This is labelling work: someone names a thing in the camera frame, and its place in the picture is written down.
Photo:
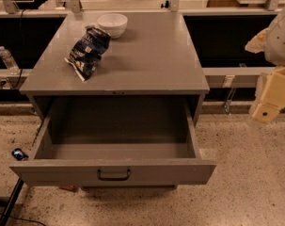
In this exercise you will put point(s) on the grey drawer cabinet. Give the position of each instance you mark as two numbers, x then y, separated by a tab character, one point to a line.
155	55

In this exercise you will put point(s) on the grey top drawer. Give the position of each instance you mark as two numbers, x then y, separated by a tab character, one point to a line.
152	136

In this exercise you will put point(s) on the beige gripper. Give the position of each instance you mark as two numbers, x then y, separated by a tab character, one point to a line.
280	42

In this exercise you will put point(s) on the metal shelf bracket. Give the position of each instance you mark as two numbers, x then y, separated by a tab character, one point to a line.
230	82

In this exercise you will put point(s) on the clear plastic water bottle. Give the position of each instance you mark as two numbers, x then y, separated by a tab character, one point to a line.
9	61

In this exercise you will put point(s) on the black top drawer handle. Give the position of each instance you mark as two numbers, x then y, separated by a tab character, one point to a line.
113	176

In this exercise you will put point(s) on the black floor pole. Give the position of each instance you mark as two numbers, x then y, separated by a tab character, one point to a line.
11	202

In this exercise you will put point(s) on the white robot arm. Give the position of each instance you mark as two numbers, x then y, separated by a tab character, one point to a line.
275	42

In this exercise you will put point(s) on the white ceramic bowl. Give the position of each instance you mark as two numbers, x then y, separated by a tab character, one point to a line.
113	23

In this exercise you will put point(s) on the orange soda can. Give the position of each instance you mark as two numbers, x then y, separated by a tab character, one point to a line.
68	188

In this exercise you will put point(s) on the blue crumpled chip bag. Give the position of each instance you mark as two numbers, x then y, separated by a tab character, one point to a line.
87	52

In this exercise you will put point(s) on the blue soda can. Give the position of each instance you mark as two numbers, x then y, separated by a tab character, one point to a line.
19	155

